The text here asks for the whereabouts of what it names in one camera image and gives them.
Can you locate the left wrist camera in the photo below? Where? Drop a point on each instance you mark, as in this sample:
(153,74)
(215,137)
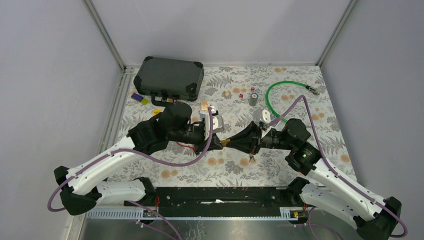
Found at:
(214,124)

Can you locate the yellow-green toy brick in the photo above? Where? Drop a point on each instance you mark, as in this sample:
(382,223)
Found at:
(144,101)

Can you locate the brass padlock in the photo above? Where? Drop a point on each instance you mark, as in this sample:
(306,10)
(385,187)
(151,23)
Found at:
(225,142)

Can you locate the grey patterned cylinder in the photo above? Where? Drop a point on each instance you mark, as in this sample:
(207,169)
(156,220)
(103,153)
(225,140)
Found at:
(253,99)

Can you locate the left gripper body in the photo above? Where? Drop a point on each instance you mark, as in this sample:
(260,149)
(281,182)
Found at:
(201,146)

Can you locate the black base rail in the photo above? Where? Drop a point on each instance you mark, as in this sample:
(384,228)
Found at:
(222,202)

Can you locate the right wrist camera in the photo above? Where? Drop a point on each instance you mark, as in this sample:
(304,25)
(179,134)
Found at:
(262,118)

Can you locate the yellow big blind chip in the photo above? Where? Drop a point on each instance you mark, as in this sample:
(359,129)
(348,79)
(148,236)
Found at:
(156,112)

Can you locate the dark green carrying case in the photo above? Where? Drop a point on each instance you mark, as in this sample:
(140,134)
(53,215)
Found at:
(166,80)

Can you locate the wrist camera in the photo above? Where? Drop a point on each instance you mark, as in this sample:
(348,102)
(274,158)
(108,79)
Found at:
(214,124)
(262,118)

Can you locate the blue toy brick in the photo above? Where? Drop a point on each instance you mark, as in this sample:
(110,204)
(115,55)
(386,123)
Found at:
(137,97)

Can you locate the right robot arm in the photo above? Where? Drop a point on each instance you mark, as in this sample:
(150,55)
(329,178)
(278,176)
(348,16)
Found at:
(371,215)

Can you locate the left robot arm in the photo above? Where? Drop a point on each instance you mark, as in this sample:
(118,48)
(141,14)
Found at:
(83,187)

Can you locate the red cable lock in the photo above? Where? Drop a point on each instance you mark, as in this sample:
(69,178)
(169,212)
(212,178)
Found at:
(186,146)

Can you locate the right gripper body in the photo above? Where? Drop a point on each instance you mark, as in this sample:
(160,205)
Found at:
(256,137)

